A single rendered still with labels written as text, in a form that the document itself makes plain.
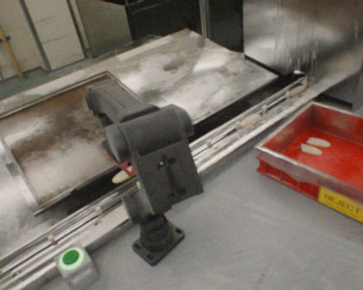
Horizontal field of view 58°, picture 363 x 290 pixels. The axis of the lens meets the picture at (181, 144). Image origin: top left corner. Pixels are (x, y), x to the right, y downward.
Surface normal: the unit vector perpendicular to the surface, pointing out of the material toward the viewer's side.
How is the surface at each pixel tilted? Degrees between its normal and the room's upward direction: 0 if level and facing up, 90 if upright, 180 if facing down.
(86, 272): 90
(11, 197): 0
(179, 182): 65
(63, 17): 90
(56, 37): 90
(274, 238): 0
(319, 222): 0
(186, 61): 10
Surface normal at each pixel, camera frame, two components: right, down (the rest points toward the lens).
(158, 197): 0.33, 0.11
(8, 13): 0.61, 0.40
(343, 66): -0.78, 0.46
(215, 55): -0.03, -0.71
